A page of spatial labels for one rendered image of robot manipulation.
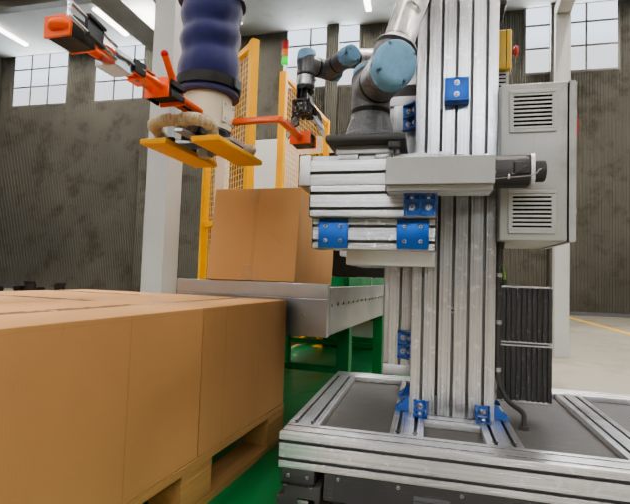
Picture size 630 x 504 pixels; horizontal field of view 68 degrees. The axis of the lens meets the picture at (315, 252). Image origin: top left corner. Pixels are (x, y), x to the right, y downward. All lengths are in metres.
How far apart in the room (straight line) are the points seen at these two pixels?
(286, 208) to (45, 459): 1.31
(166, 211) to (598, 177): 9.90
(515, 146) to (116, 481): 1.33
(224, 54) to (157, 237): 1.61
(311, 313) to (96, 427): 1.03
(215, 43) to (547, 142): 1.10
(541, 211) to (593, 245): 9.94
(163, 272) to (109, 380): 2.04
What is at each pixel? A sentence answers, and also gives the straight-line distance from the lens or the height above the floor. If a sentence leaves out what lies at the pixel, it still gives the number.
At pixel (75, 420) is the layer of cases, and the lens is 1.01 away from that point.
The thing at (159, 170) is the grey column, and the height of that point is 1.27.
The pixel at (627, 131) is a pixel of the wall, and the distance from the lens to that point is 12.04.
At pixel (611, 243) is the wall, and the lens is 11.52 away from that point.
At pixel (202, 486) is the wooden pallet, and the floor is 0.06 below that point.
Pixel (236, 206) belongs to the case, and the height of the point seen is 0.93.
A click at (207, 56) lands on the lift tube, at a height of 1.36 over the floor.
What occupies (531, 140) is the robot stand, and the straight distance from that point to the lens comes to 1.53.
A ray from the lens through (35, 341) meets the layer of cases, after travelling 0.92.
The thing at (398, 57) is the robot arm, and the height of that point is 1.21.
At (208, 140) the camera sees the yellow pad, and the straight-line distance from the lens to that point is 1.52.
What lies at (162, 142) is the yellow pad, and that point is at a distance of 1.61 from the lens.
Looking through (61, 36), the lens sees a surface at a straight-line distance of 1.27.
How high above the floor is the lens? 0.64
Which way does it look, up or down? 3 degrees up
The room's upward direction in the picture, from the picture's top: 2 degrees clockwise
